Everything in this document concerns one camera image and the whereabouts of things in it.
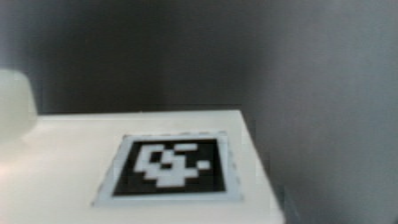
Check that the white front drawer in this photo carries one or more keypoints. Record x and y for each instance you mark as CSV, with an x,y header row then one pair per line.
x,y
141,168

